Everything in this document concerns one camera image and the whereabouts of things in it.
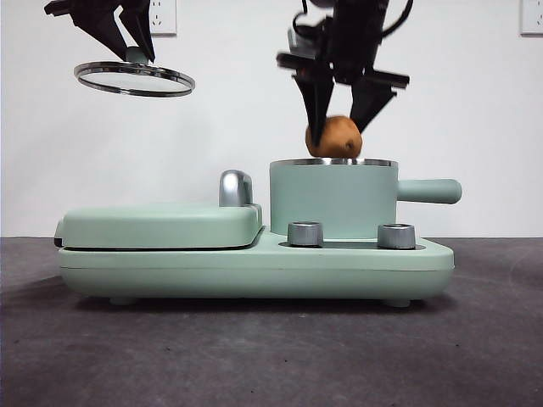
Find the brown potato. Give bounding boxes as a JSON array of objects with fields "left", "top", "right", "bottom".
[{"left": 305, "top": 114, "right": 364, "bottom": 159}]

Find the glass lid with green knob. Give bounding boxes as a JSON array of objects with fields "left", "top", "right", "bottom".
[{"left": 74, "top": 46, "right": 197, "bottom": 99}]

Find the silver control knob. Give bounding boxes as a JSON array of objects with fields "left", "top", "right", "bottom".
[
  {"left": 376, "top": 223, "right": 416, "bottom": 250},
  {"left": 287, "top": 220, "right": 326, "bottom": 248}
]

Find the green breakfast machine base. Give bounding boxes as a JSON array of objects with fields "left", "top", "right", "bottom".
[{"left": 58, "top": 226, "right": 455, "bottom": 308}]

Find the white wall socket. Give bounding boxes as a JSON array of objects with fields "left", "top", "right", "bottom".
[
  {"left": 146, "top": 0, "right": 177, "bottom": 36},
  {"left": 518, "top": 0, "right": 543, "bottom": 36}
]

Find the pale grey camera box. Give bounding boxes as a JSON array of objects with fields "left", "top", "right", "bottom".
[{"left": 288, "top": 27, "right": 307, "bottom": 56}]

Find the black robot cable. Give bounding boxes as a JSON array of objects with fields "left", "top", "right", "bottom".
[{"left": 380, "top": 0, "right": 415, "bottom": 34}]

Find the green steamer pot with handle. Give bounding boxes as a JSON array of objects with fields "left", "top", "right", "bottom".
[{"left": 267, "top": 157, "right": 462, "bottom": 238}]

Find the green griddle lid chrome handle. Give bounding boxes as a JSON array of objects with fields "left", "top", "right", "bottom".
[{"left": 53, "top": 170, "right": 265, "bottom": 250}]

